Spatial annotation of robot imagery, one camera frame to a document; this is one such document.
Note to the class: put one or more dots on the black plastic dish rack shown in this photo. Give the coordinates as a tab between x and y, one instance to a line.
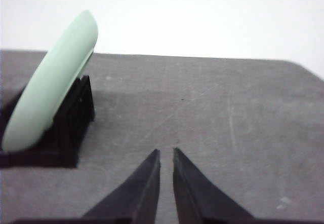
58	147

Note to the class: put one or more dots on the mint green plate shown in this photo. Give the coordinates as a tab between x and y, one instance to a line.
49	79

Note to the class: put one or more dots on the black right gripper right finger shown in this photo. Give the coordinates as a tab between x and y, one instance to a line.
199	201

